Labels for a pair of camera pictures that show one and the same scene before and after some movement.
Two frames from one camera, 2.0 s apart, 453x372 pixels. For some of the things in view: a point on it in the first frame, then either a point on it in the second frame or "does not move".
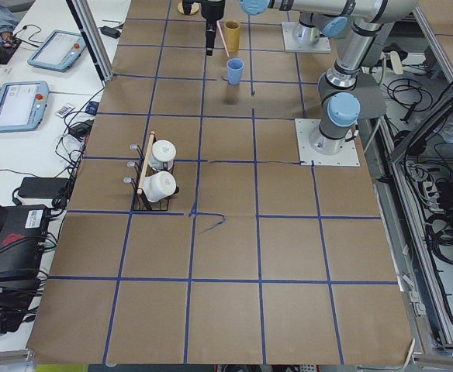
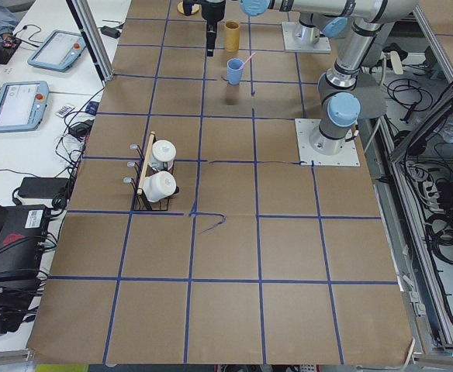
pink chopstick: [223, 37] -> [247, 60]
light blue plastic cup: [234, 70] does not move
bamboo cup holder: [232, 29] does not move
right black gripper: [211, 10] does not move
